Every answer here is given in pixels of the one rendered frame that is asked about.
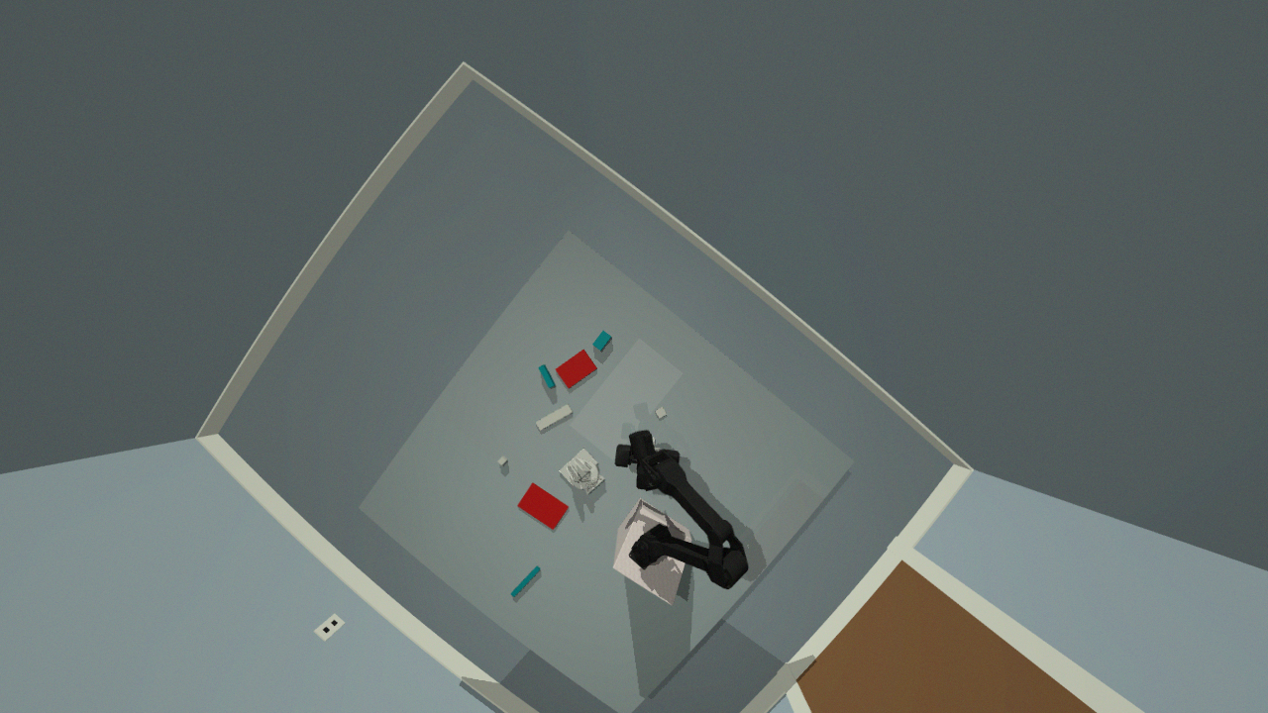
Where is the beige flat bar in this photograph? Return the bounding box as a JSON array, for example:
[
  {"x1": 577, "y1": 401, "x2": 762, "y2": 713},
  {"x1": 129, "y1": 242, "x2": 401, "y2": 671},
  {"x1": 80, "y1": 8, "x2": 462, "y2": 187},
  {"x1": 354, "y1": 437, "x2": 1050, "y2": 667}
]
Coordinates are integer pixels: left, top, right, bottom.
[{"x1": 536, "y1": 403, "x2": 573, "y2": 430}]

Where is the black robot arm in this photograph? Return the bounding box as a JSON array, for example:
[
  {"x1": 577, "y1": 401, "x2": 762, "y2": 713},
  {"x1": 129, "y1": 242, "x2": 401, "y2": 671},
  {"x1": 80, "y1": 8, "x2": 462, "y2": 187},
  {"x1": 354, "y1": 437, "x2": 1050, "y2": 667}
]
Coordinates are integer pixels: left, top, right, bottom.
[{"x1": 628, "y1": 431, "x2": 748, "y2": 589}]

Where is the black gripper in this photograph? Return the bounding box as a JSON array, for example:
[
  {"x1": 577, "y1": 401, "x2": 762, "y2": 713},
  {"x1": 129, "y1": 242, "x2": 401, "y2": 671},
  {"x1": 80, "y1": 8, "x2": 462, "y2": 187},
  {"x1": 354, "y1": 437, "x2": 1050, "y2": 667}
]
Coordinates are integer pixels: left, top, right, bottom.
[{"x1": 615, "y1": 444, "x2": 681, "y2": 467}]

